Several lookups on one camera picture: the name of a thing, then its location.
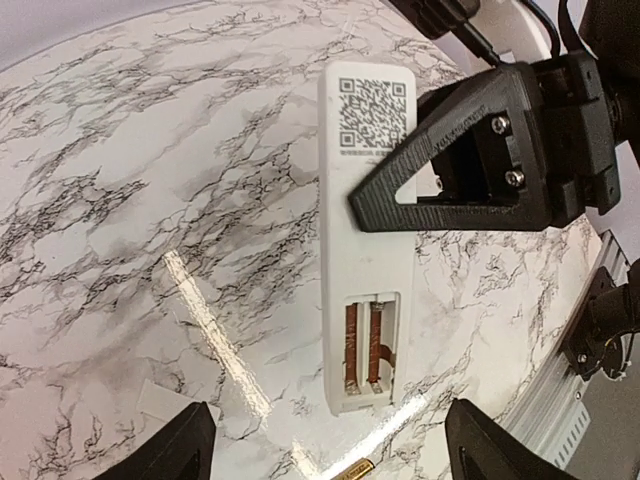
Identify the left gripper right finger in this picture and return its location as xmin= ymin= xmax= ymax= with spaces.
xmin=445 ymin=399 xmax=574 ymax=480

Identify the green gold battery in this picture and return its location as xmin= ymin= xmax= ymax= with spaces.
xmin=331 ymin=458 xmax=375 ymax=480

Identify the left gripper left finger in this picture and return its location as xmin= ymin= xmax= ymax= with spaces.
xmin=95 ymin=402 xmax=216 ymax=480

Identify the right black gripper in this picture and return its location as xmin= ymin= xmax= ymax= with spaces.
xmin=348 ymin=52 xmax=621 ymax=232

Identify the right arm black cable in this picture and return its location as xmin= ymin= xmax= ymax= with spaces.
xmin=519 ymin=0 xmax=581 ymax=56

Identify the white battery cover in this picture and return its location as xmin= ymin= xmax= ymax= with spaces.
xmin=136 ymin=379 xmax=204 ymax=423

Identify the white remote control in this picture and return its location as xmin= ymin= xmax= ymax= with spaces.
xmin=318 ymin=61 xmax=417 ymax=415

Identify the front aluminium rail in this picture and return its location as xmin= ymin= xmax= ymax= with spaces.
xmin=505 ymin=231 xmax=639 ymax=470

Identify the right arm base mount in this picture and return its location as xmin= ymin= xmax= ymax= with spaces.
xmin=561 ymin=262 xmax=639 ymax=382

